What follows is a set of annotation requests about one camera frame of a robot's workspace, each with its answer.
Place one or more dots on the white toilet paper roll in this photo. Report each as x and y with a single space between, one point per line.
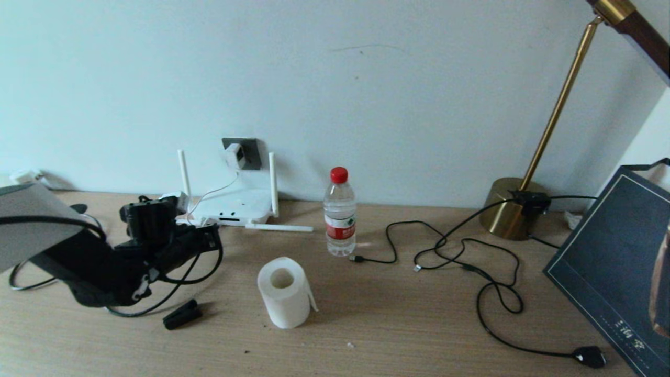
285 306

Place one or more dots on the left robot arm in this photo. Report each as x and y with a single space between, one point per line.
78 262

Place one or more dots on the black desk grommet cover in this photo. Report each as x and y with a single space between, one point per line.
78 208

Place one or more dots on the water bottle red cap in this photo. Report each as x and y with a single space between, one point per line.
340 220

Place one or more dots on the small white crumpled object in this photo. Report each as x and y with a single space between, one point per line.
574 220

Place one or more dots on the small white object by wall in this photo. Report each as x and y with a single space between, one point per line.
29 177

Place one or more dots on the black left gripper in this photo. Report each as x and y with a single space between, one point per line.
167 248

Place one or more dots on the white power adapter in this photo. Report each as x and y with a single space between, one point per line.
234 156

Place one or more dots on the grey wall socket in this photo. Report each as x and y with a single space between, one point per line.
254 152

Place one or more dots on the brass desk lamp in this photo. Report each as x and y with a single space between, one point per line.
510 214

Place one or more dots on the black power block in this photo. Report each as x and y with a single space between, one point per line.
529 201

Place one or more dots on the white router with antennas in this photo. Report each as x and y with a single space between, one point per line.
241 209

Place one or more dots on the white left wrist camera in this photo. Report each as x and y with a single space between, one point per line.
175 201

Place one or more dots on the dark gift bag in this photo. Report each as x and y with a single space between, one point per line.
602 262

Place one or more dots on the black plastic clip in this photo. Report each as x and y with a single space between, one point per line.
181 315

